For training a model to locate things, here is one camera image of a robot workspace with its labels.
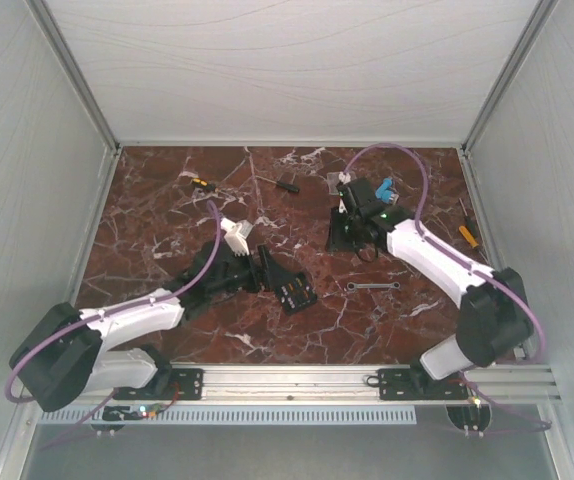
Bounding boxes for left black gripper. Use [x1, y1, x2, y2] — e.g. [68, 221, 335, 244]
[209, 245, 297, 298]

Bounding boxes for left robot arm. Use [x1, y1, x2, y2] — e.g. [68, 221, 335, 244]
[9, 241, 306, 412]

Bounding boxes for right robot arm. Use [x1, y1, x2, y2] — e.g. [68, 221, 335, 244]
[327, 173, 534, 398]

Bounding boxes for clear plastic fuse box lid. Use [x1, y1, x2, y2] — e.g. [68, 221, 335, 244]
[326, 171, 355, 196]

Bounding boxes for blue plastic connector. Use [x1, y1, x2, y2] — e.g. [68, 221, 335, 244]
[375, 177, 399, 205]

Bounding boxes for silver wrench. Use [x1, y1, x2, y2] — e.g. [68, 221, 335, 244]
[346, 282, 400, 292]

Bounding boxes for black yellow screwdriver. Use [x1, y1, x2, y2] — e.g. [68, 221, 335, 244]
[190, 178, 224, 197]

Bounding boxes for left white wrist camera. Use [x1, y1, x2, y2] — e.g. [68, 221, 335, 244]
[220, 217, 253, 256]

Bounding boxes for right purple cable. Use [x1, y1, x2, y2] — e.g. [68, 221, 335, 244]
[341, 143, 553, 437]

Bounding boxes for black handle screwdriver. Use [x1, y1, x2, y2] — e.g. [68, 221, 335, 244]
[258, 176, 300, 194]

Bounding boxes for orange handle screwdriver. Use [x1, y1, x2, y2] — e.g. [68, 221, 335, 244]
[458, 225, 487, 260]

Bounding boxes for aluminium mounting rail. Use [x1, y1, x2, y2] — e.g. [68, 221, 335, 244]
[21, 363, 561, 401]

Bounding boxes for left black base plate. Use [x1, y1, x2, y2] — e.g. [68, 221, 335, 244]
[113, 368, 204, 401]

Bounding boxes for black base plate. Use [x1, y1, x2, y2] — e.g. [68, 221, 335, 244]
[364, 368, 469, 401]
[113, 368, 204, 401]

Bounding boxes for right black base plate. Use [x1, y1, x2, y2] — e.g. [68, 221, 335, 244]
[364, 368, 469, 401]

